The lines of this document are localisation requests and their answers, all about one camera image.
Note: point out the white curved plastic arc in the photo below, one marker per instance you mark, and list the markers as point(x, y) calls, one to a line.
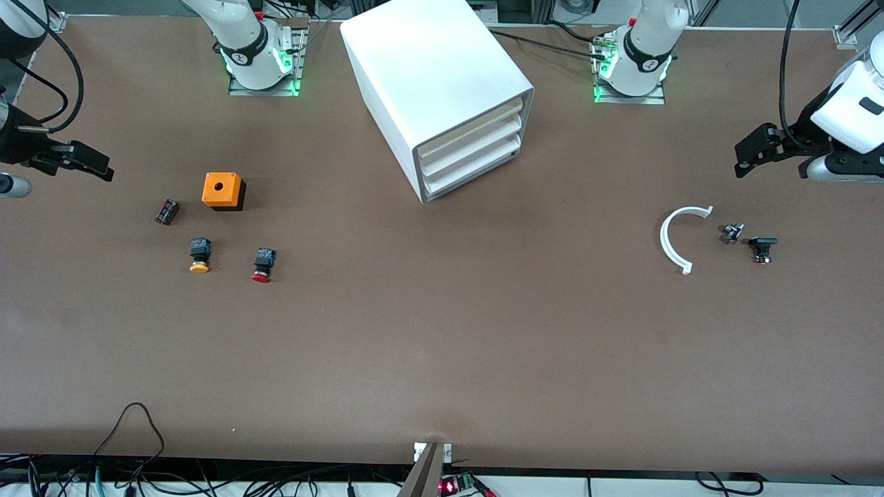
point(664, 235)

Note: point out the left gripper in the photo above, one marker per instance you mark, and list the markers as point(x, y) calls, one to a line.
point(801, 136)

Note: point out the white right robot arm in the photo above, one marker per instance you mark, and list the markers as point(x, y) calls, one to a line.
point(248, 41)

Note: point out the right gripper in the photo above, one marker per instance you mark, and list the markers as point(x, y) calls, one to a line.
point(15, 145)

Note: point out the orange button box black base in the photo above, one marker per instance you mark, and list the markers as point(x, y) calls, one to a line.
point(222, 188)

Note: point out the aluminium profile bar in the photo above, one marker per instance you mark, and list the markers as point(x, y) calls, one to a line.
point(428, 476)

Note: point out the small black silver part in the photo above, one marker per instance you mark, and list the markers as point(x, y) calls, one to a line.
point(732, 232)

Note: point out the small dark terminal block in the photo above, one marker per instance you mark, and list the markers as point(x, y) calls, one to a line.
point(167, 212)

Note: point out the yellow mushroom push button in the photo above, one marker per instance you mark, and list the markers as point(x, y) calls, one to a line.
point(199, 255)

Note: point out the circuit board with red light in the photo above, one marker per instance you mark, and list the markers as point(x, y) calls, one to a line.
point(452, 485)

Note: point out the black flat-headed switch part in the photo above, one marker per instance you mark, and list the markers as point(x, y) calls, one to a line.
point(762, 243)

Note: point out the aluminium corner bracket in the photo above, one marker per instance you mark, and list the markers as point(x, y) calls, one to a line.
point(846, 34)
point(54, 21)

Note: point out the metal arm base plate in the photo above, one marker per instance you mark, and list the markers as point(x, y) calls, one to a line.
point(621, 100)
point(238, 88)

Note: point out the red mushroom push button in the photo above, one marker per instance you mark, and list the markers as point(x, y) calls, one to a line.
point(263, 266)

